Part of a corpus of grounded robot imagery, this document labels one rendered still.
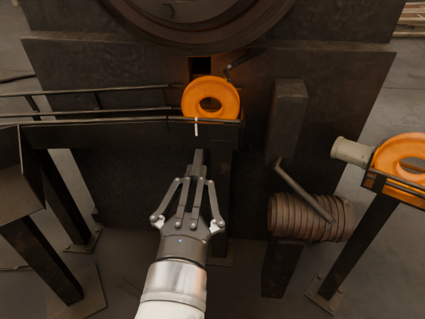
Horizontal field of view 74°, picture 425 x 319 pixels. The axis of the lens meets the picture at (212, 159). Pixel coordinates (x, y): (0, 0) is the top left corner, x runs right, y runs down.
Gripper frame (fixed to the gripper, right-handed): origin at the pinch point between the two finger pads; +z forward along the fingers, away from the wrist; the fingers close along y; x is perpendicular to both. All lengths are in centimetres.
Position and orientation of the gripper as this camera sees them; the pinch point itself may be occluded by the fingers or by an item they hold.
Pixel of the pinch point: (197, 166)
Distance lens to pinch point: 55.9
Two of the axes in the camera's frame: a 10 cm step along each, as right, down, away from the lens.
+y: 10.0, 0.7, -0.7
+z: 1.0, -7.4, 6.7
